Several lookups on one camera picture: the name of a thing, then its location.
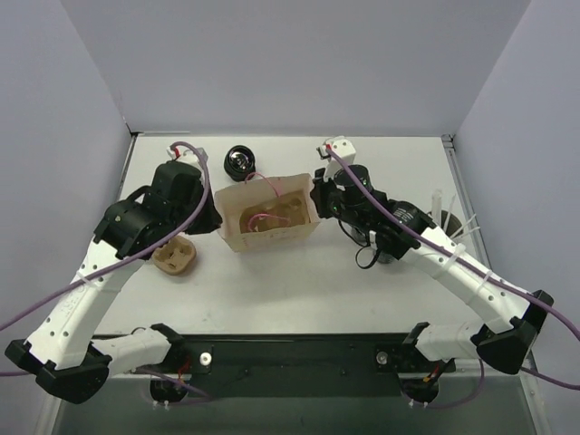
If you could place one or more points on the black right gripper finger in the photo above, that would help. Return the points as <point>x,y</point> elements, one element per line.
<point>319,175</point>
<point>320,196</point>

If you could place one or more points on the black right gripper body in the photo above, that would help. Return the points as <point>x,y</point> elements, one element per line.
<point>320,199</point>

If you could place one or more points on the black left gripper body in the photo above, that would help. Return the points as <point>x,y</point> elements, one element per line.
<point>208,217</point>

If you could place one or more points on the pink cream paper bag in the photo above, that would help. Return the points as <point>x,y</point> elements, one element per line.
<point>230,202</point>

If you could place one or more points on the black paper coffee cup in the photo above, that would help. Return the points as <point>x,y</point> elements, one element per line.
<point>359,236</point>

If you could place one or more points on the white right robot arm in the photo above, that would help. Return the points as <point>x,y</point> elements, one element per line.
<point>507,324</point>

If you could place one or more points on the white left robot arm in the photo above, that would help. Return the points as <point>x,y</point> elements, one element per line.
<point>63,354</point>

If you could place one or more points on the stack of black cup lids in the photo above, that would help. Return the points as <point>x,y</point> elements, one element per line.
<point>240,163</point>

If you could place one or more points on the grey cylindrical utensil holder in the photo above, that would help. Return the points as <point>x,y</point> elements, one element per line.
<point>454,224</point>

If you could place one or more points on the white plastic fork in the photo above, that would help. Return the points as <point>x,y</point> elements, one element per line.
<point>446,222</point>

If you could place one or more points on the white plastic spoon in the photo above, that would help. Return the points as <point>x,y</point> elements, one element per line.
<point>469,227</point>

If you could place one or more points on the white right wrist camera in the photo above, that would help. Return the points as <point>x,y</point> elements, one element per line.
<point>336,151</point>

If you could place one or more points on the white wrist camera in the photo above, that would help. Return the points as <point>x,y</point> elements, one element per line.
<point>336,151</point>
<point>186,155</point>

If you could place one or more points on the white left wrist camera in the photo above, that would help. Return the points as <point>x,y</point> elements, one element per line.
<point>186,155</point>

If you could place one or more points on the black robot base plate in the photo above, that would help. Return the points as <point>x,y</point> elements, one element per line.
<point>332,365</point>

